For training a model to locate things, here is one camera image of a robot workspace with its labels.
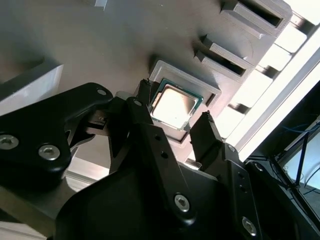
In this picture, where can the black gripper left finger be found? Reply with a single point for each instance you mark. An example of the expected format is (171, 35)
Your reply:
(37, 130)

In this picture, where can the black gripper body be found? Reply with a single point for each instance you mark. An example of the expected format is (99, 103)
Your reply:
(120, 212)

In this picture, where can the CPU with silver top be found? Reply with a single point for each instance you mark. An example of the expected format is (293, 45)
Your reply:
(172, 107)

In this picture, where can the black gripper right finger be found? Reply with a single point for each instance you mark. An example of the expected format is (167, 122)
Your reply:
(207, 140)

